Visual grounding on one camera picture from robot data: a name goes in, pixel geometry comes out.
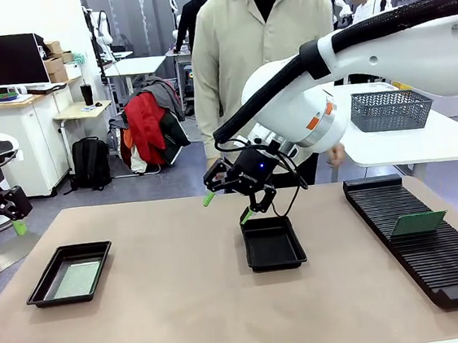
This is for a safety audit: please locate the red jacket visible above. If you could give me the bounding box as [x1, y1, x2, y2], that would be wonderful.
[121, 89, 173, 170]

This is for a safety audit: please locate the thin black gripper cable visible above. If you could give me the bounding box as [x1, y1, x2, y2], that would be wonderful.
[213, 130, 312, 226]

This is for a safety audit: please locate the black backpack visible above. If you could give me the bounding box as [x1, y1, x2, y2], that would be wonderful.
[58, 134, 116, 196]

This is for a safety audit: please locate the black tumbler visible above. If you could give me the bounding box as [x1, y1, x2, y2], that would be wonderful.
[79, 82, 96, 108]

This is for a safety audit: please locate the green circuit board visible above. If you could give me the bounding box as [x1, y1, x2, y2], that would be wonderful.
[49, 259, 106, 301]
[388, 209, 450, 239]

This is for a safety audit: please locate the yellow bin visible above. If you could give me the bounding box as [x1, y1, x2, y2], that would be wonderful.
[392, 79, 415, 93]

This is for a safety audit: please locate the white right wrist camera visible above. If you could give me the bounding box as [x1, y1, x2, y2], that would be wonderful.
[248, 129, 271, 150]

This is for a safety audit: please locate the person in black clothes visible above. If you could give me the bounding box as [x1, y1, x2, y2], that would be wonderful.
[171, 0, 214, 55]

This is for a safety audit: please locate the grey jacket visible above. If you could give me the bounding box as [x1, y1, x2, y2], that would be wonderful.
[131, 73, 187, 127]

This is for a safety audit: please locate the white cabinet desk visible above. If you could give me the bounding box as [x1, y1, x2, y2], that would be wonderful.
[0, 73, 97, 203]

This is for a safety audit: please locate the person in beige shirt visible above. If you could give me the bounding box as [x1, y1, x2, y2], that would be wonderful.
[183, 0, 352, 197]

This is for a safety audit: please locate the black ESD tray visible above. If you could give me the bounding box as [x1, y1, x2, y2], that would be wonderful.
[240, 212, 309, 275]
[20, 240, 119, 310]

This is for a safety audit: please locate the black slotted board rack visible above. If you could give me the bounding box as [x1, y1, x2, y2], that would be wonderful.
[341, 166, 458, 319]

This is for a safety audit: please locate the white background table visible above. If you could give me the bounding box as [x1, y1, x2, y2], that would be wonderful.
[101, 54, 173, 112]

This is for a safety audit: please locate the grey plastic basket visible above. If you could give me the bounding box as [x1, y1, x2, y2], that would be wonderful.
[347, 85, 438, 136]

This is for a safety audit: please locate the grey metal floor plate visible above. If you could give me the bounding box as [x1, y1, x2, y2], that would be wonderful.
[0, 228, 46, 274]

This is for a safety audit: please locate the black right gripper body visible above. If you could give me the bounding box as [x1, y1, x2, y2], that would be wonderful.
[225, 144, 284, 200]

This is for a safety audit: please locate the person's right forearm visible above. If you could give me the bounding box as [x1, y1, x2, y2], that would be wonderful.
[193, 86, 231, 164]

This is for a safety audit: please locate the black computer monitor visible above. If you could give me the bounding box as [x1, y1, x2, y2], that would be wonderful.
[0, 30, 52, 90]

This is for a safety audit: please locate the large cardboard box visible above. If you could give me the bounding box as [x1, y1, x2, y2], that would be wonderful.
[42, 55, 69, 85]

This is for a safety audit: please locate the small wooden side table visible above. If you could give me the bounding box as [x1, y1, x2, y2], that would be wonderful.
[50, 98, 120, 178]

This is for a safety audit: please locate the person's left hand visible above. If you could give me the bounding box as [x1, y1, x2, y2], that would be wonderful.
[324, 141, 348, 169]

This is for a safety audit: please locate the dark green jacket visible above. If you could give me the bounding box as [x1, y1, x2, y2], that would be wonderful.
[159, 108, 195, 166]

